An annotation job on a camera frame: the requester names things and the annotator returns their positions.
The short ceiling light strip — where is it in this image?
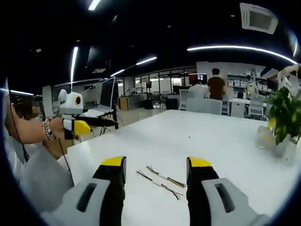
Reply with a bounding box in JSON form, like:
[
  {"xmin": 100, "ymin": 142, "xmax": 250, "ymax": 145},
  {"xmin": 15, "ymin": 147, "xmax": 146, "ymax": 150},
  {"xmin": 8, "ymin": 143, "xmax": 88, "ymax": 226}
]
[{"xmin": 9, "ymin": 89, "xmax": 34, "ymax": 96}]

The wall screen with red picture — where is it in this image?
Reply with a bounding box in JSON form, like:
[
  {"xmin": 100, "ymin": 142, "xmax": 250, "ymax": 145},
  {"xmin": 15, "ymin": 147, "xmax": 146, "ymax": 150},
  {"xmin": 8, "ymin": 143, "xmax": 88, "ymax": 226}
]
[{"xmin": 188, "ymin": 73, "xmax": 208, "ymax": 86}]

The ceiling air conditioner unit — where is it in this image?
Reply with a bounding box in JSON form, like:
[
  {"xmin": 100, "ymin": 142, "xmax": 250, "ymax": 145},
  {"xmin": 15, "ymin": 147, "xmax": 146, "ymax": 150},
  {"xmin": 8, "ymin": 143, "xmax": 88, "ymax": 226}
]
[{"xmin": 239, "ymin": 2, "xmax": 279, "ymax": 35}]

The brown wooden cabinet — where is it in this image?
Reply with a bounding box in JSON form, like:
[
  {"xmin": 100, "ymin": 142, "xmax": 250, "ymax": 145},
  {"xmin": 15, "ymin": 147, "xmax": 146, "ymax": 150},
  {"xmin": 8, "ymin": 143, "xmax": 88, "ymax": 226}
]
[{"xmin": 117, "ymin": 96, "xmax": 130, "ymax": 111}]

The green potted plant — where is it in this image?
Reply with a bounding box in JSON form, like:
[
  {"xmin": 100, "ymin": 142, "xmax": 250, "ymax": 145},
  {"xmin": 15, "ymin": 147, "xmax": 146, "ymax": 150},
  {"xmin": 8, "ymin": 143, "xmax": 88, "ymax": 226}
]
[{"xmin": 264, "ymin": 86, "xmax": 301, "ymax": 145}]

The person's arm with bracelet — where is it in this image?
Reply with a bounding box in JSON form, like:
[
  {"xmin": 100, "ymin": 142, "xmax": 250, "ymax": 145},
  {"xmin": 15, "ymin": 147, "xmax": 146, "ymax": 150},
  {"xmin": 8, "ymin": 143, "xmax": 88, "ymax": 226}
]
[{"xmin": 8, "ymin": 98, "xmax": 30, "ymax": 163}]

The white mesh office chair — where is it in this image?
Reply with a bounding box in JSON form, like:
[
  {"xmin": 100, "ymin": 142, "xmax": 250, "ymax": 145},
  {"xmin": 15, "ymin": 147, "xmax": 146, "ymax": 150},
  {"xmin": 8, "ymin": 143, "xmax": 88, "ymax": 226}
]
[
  {"xmin": 178, "ymin": 89, "xmax": 196, "ymax": 112},
  {"xmin": 244, "ymin": 94, "xmax": 267, "ymax": 121}
]

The white storage shelf with bins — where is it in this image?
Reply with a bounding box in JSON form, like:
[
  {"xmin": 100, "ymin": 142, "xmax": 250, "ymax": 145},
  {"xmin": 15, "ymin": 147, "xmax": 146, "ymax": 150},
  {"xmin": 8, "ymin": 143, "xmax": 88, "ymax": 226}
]
[{"xmin": 226, "ymin": 70, "xmax": 269, "ymax": 93}]

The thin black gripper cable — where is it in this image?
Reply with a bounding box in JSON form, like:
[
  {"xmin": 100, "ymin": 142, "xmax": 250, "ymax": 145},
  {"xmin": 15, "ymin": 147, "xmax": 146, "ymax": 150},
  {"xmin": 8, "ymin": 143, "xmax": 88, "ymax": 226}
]
[{"xmin": 57, "ymin": 137, "xmax": 74, "ymax": 188}]

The long ceiling light strip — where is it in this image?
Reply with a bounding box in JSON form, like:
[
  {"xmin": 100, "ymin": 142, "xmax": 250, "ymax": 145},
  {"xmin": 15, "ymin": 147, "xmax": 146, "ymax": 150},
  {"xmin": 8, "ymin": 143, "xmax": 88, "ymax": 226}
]
[{"xmin": 186, "ymin": 45, "xmax": 298, "ymax": 65}]

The clear bag with yellow items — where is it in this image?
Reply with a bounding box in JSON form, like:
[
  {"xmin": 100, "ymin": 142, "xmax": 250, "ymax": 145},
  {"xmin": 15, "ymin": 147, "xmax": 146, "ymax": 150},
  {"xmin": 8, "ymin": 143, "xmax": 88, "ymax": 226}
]
[{"xmin": 257, "ymin": 117, "xmax": 277, "ymax": 150}]

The person's left hand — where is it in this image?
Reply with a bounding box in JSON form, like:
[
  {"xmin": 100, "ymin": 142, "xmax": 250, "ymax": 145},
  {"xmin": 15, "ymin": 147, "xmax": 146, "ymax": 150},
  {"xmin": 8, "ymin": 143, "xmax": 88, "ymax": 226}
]
[{"xmin": 50, "ymin": 116, "xmax": 66, "ymax": 140}]

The person's white clothing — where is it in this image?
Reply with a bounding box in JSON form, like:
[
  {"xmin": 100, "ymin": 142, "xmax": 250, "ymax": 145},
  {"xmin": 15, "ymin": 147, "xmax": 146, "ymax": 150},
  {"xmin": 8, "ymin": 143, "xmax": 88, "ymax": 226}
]
[{"xmin": 11, "ymin": 140, "xmax": 76, "ymax": 214}]

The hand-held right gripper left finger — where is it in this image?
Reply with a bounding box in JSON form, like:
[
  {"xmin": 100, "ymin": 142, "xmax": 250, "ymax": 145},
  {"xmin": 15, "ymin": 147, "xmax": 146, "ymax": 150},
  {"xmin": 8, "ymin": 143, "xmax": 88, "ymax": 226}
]
[{"xmin": 61, "ymin": 155, "xmax": 127, "ymax": 226}]

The black laptop stand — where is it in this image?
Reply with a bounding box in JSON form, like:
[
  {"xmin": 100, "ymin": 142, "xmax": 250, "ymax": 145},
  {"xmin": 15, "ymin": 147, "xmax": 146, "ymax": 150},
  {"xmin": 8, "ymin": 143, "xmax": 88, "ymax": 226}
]
[{"xmin": 75, "ymin": 115, "xmax": 121, "ymax": 137}]

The white plant pot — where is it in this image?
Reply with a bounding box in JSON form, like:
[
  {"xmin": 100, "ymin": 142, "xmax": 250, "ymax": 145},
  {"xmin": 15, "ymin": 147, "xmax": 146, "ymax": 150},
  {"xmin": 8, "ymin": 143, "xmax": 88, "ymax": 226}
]
[{"xmin": 273, "ymin": 134, "xmax": 300, "ymax": 159}]

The beaded bracelet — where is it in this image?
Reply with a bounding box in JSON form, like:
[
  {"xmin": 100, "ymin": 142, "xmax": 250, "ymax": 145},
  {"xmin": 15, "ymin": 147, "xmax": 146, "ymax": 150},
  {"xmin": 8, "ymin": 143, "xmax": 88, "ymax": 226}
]
[{"xmin": 43, "ymin": 117, "xmax": 54, "ymax": 141}]

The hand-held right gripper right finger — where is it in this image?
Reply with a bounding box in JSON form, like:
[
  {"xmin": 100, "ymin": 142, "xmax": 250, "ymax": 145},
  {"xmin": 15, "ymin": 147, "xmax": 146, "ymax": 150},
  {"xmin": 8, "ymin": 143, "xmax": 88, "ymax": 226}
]
[{"xmin": 186, "ymin": 156, "xmax": 250, "ymax": 226}]

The open silver laptop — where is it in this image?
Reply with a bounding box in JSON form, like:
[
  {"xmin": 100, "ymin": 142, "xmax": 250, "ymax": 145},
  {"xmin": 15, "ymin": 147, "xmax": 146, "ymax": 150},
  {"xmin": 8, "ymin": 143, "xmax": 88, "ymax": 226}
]
[{"xmin": 82, "ymin": 76, "xmax": 116, "ymax": 118}]

